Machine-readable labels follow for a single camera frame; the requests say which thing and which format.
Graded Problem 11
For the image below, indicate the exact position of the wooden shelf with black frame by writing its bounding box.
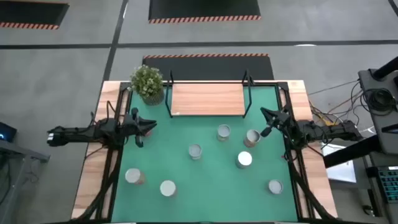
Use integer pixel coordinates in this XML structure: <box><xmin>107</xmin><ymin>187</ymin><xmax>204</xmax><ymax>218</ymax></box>
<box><xmin>164</xmin><ymin>68</ymin><xmax>255</xmax><ymax>119</ymax></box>

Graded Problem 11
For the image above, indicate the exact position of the black hazard-striped floor mat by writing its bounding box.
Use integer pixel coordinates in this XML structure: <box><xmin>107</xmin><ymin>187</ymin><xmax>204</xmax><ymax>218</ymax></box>
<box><xmin>148</xmin><ymin>0</ymin><xmax>262</xmax><ymax>25</ymax></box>
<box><xmin>142</xmin><ymin>53</ymin><xmax>275</xmax><ymax>81</ymax></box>
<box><xmin>0</xmin><ymin>0</ymin><xmax>70</xmax><ymax>30</ymax></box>

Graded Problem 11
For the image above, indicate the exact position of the orange label tin can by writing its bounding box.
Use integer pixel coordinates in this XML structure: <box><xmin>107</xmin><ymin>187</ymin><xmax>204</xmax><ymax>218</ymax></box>
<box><xmin>124</xmin><ymin>167</ymin><xmax>146</xmax><ymax>185</ymax></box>

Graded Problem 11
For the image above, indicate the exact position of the black table frame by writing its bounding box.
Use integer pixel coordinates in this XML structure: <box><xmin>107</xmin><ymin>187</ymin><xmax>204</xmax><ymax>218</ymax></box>
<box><xmin>70</xmin><ymin>80</ymin><xmax>339</xmax><ymax>224</ymax></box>

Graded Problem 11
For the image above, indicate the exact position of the white sheet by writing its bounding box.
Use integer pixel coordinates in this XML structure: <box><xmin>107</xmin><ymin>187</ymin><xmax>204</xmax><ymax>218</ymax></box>
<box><xmin>320</xmin><ymin>142</ymin><xmax>358</xmax><ymax>184</ymax></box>

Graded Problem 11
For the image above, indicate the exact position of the potted plant in striped pot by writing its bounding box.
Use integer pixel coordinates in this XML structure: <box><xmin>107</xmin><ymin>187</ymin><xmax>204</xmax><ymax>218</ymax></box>
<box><xmin>129</xmin><ymin>64</ymin><xmax>166</xmax><ymax>106</ymax></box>

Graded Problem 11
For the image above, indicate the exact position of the corn can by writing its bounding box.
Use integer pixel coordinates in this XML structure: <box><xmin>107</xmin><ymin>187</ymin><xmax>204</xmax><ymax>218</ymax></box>
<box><xmin>235</xmin><ymin>151</ymin><xmax>253</xmax><ymax>170</ymax></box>

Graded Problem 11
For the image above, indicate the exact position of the green beans can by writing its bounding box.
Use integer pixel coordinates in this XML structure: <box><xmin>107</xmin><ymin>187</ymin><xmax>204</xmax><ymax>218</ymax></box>
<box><xmin>159</xmin><ymin>180</ymin><xmax>178</xmax><ymax>198</ymax></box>

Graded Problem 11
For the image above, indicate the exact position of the chicken soup can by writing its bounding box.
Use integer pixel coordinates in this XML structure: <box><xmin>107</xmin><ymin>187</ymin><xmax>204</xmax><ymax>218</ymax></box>
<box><xmin>188</xmin><ymin>144</ymin><xmax>203</xmax><ymax>161</ymax></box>

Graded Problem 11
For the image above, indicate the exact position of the spaghetti sauce can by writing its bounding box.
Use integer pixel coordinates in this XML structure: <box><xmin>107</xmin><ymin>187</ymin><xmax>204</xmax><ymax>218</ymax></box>
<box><xmin>216</xmin><ymin>124</ymin><xmax>231</xmax><ymax>142</ymax></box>

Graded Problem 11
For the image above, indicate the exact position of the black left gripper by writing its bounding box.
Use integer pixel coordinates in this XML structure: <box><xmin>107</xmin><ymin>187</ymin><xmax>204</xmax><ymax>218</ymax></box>
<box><xmin>123</xmin><ymin>107</ymin><xmax>157</xmax><ymax>149</ymax></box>

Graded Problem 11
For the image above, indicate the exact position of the coiled black cable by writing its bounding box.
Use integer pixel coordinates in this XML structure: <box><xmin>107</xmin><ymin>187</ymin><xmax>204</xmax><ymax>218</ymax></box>
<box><xmin>362</xmin><ymin>88</ymin><xmax>398</xmax><ymax>113</ymax></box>

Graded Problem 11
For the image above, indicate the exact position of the backlit keyboard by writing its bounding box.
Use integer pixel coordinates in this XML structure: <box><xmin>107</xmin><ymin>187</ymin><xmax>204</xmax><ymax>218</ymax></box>
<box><xmin>377</xmin><ymin>166</ymin><xmax>398</xmax><ymax>205</ymax></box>

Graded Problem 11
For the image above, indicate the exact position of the grey lid tin can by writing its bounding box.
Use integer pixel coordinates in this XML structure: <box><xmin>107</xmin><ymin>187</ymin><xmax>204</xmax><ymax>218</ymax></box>
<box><xmin>268</xmin><ymin>179</ymin><xmax>284</xmax><ymax>195</ymax></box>

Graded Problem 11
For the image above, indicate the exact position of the pineapple can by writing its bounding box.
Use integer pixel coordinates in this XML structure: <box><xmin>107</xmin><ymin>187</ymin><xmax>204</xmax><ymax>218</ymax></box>
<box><xmin>243</xmin><ymin>129</ymin><xmax>262</xmax><ymax>148</ymax></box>

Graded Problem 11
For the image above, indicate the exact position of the black electronic device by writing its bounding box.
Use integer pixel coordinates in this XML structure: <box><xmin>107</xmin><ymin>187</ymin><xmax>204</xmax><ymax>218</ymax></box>
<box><xmin>0</xmin><ymin>121</ymin><xmax>18</xmax><ymax>143</ymax></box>

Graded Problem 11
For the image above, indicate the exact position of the grey equipment cart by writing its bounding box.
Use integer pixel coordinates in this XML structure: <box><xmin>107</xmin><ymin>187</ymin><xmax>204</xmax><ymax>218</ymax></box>
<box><xmin>357</xmin><ymin>55</ymin><xmax>398</xmax><ymax>156</ymax></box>

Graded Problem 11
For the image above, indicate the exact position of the black metal beam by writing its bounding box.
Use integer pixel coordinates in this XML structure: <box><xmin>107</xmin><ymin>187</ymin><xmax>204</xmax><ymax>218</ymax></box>
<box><xmin>323</xmin><ymin>135</ymin><xmax>383</xmax><ymax>169</ymax></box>

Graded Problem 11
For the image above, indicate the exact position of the green table mat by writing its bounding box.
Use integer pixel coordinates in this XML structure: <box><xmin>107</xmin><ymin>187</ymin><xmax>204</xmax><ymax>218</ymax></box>
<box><xmin>111</xmin><ymin>83</ymin><xmax>299</xmax><ymax>223</ymax></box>

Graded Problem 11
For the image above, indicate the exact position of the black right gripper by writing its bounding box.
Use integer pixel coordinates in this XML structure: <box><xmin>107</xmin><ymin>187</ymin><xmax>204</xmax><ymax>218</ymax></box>
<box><xmin>260</xmin><ymin>106</ymin><xmax>295</xmax><ymax>138</ymax></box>

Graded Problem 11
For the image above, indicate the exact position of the grey side table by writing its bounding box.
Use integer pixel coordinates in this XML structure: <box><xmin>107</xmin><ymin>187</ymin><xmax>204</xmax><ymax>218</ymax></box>
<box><xmin>0</xmin><ymin>139</ymin><xmax>50</xmax><ymax>224</ymax></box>

